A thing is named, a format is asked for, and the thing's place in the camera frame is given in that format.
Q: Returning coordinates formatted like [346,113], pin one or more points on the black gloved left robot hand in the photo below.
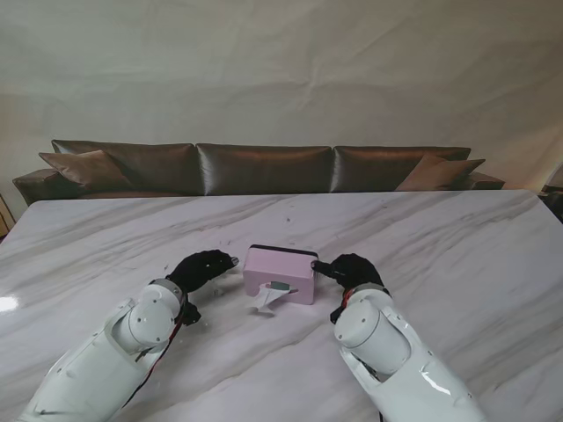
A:
[202,270]

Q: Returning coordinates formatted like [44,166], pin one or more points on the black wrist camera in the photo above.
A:
[191,312]
[335,315]

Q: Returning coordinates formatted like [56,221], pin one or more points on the brown throw pillow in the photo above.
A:
[88,171]
[435,173]

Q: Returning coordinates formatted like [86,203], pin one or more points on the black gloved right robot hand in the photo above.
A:
[352,272]

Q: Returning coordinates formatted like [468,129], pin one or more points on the brown leather sofa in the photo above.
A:
[264,171]

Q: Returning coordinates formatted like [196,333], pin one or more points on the white tissue sheet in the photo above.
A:
[266,301]

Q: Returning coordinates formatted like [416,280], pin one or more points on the wooden furniture piece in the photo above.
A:
[3,215]

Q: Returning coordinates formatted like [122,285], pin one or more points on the pink tissue box cover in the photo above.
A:
[281,274]

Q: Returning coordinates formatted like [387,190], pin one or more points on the dark furniture piece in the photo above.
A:
[553,193]

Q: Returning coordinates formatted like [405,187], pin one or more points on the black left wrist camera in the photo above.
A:
[191,312]

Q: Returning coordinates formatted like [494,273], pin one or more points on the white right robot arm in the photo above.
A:
[396,360]

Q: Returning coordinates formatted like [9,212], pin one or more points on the brown sofa back cushion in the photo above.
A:
[264,169]
[154,167]
[378,169]

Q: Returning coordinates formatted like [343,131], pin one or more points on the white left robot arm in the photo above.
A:
[110,356]

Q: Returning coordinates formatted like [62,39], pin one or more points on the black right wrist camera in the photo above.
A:
[335,315]

